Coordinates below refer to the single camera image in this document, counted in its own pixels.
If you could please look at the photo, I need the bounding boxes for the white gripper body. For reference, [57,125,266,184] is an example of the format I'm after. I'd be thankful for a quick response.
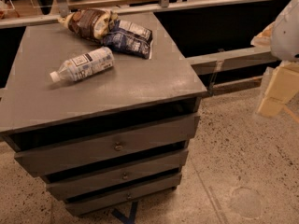
[270,0,299,62]

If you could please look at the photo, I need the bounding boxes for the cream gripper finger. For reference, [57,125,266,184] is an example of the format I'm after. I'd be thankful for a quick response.
[257,61,299,118]
[250,22,274,47]

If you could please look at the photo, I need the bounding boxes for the clear plastic water bottle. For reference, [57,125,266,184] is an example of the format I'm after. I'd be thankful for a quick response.
[50,47,114,82]

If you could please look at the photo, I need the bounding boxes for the dark blue snack bag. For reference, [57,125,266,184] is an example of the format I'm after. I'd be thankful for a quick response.
[103,20,153,60]

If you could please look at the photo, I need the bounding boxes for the bottom grey drawer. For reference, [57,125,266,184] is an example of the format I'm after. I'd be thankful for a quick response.
[65,173,181,216]

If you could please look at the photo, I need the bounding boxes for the grey drawer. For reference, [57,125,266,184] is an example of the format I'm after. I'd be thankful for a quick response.
[46,148,188,201]
[65,173,181,216]
[15,114,199,177]

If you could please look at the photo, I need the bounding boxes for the brown snack bag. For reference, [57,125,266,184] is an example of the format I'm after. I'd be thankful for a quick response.
[58,8,118,43]

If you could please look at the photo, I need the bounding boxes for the grey drawer cabinet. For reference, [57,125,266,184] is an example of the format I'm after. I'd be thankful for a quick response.
[0,13,205,205]

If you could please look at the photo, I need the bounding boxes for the top grey drawer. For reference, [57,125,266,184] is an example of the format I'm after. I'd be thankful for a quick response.
[15,114,199,177]

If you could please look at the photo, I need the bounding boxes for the middle grey drawer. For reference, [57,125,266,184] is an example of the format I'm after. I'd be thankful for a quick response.
[46,148,188,201]

